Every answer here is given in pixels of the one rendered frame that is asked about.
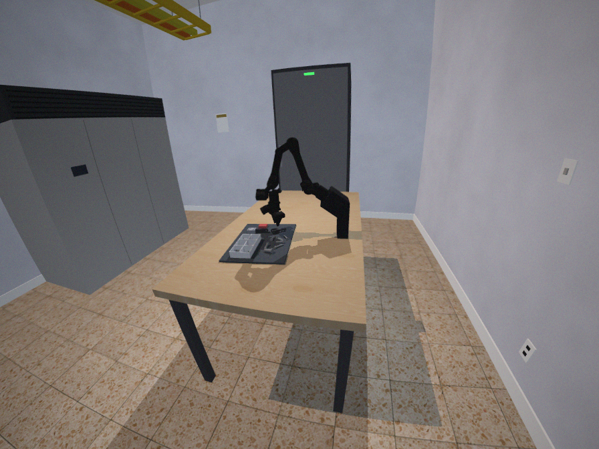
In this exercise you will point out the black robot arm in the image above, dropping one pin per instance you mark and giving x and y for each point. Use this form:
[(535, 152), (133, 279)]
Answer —
[(307, 186)]

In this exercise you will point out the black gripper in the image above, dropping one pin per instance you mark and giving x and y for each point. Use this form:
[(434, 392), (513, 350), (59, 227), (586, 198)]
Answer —
[(276, 214)]

